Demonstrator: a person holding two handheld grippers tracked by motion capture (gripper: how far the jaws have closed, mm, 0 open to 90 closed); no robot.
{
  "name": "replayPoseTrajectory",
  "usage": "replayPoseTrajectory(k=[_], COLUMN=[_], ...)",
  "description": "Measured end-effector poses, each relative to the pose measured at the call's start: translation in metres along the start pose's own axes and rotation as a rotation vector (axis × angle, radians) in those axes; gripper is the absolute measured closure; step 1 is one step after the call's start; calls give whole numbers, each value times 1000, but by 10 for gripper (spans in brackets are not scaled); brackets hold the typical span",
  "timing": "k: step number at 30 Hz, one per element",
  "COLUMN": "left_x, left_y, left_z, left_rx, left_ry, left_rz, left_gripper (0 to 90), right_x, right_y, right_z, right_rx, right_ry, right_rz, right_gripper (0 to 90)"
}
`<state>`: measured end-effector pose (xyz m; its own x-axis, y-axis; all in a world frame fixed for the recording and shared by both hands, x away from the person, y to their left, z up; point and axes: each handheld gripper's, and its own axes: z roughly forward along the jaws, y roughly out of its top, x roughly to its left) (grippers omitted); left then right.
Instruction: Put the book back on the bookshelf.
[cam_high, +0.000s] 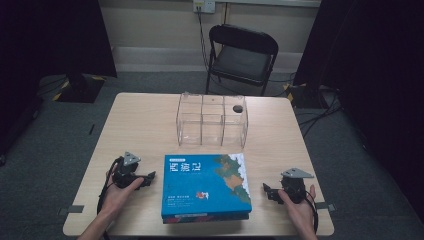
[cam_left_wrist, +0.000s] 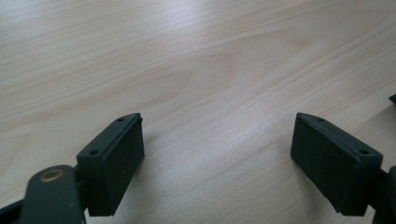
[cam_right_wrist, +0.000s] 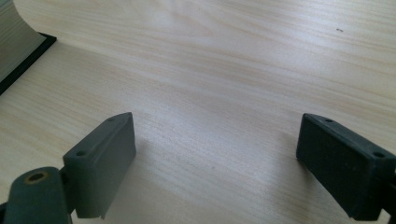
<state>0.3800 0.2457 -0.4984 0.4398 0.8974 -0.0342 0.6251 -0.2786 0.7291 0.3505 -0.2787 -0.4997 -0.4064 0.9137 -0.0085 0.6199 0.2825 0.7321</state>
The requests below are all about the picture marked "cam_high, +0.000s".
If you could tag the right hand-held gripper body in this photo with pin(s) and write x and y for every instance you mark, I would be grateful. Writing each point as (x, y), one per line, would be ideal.
(295, 190)

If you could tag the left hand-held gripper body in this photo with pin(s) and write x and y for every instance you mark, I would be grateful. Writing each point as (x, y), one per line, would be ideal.
(125, 175)

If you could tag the clear acrylic organizer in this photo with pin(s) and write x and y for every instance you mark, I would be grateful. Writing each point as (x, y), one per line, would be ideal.
(211, 126)

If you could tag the person's right hand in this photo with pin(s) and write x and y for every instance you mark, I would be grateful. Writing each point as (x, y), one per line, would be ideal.
(301, 213)

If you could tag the person's left hand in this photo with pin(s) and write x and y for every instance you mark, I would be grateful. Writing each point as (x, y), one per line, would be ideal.
(115, 200)

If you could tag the grey tape strip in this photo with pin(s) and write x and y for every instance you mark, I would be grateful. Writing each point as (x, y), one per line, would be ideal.
(325, 206)
(71, 210)

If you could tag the black stand base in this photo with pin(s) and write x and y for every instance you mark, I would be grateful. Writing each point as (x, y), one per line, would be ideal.
(80, 90)
(306, 98)

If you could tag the black folding chair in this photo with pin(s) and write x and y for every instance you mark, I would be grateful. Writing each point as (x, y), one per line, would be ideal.
(241, 61)

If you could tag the dark curtain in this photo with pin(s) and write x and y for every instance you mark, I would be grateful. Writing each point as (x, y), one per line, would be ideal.
(366, 50)
(50, 33)

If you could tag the white wall socket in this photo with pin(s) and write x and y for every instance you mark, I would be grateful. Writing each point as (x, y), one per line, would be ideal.
(208, 6)

